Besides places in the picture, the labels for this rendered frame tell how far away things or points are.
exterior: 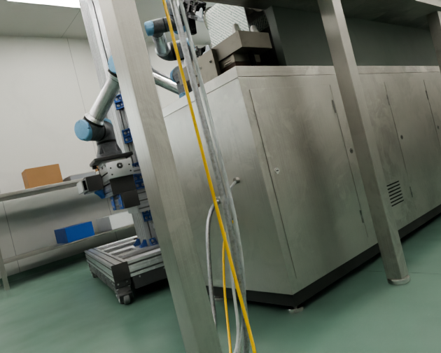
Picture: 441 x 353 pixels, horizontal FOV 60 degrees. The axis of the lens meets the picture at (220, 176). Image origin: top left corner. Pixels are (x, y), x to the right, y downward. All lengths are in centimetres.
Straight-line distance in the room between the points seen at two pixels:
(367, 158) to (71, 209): 408
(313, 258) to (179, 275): 70
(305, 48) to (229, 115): 48
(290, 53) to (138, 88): 85
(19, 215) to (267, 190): 392
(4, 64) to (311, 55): 419
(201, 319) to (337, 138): 104
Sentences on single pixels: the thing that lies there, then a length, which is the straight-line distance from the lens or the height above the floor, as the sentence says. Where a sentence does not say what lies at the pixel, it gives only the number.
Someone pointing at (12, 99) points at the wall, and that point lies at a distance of 518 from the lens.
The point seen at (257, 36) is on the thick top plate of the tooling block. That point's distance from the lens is 149.
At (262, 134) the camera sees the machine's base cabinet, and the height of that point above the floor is 66.
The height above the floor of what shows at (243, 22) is 114.
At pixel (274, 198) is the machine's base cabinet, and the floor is 43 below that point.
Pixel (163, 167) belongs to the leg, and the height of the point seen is 60.
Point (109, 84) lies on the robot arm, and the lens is 218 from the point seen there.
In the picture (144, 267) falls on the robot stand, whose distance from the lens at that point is 222.
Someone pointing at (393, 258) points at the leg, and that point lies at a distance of 158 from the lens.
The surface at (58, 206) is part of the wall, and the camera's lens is 502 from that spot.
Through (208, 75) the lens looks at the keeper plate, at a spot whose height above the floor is 94.
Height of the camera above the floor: 55
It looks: level
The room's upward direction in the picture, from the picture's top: 14 degrees counter-clockwise
